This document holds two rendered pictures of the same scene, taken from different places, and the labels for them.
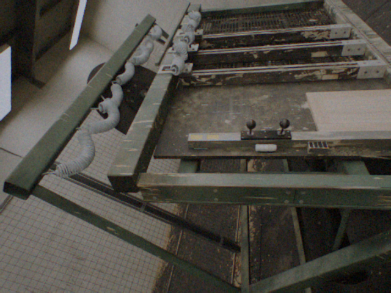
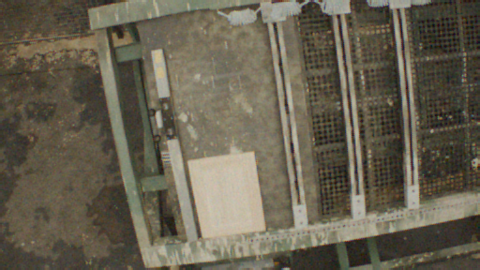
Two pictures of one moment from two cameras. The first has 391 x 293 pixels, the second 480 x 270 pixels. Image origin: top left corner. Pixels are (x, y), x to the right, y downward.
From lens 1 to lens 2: 2.28 m
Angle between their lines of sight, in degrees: 55
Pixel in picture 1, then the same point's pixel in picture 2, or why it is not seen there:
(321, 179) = (125, 159)
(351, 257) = (148, 167)
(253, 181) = (113, 115)
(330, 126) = (197, 171)
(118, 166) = (97, 14)
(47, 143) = not seen: outside the picture
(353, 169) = (159, 180)
